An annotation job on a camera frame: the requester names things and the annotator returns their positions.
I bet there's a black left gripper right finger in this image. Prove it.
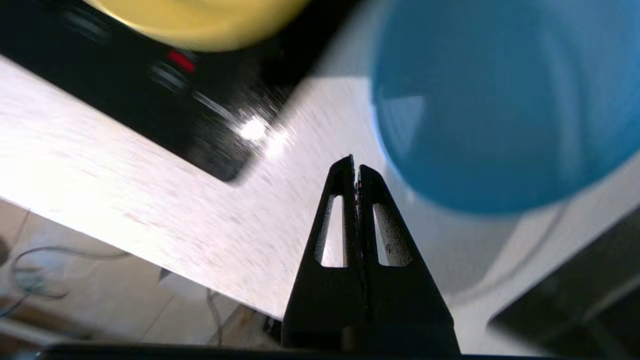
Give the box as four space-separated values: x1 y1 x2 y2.
358 164 458 351

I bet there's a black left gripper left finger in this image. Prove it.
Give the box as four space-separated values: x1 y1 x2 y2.
282 156 372 350

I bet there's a yellow-green bowl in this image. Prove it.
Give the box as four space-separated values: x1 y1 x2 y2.
82 0 313 53

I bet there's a stainless steel sink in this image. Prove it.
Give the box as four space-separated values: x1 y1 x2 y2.
487 206 640 357

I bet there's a gray plate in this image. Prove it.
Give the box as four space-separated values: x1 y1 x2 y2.
369 0 640 217

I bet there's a black induction cooktop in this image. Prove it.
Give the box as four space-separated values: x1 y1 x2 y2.
0 0 362 184

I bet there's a gray floor cable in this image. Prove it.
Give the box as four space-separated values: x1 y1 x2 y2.
9 245 132 302

